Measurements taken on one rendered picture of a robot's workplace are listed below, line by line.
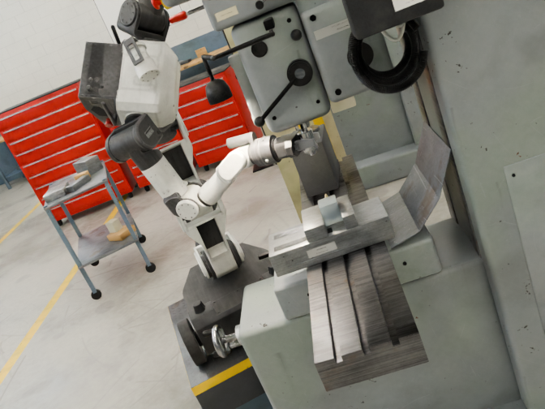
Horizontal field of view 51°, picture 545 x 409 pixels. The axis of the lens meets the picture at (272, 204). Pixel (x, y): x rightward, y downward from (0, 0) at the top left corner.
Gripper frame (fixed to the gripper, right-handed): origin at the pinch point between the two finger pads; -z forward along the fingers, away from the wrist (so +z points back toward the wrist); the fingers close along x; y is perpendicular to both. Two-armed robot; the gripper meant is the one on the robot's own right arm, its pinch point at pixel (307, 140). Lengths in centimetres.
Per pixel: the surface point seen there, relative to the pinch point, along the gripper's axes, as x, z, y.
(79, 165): 194, 273, 33
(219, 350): -23, 48, 58
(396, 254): -11.6, -18.9, 36.9
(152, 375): 44, 155, 125
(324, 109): -6.7, -10.7, -9.7
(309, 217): -18.6, 0.2, 16.7
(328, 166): 24.0, 5.7, 18.7
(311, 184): 22.2, 13.7, 23.2
